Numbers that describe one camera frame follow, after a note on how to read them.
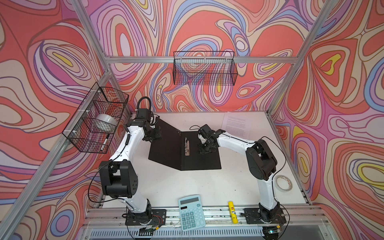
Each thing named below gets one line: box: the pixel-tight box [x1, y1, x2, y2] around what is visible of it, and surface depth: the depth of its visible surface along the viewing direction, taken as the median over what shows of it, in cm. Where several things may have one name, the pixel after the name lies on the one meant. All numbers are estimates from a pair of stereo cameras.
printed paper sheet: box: [221, 111, 251, 140], surface depth 117 cm
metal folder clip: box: [184, 137, 190, 156], surface depth 101 cm
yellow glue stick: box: [228, 201, 239, 224], surface depth 75 cm
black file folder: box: [148, 118, 222, 171], surface depth 97 cm
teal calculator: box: [178, 194, 206, 232], surface depth 75 cm
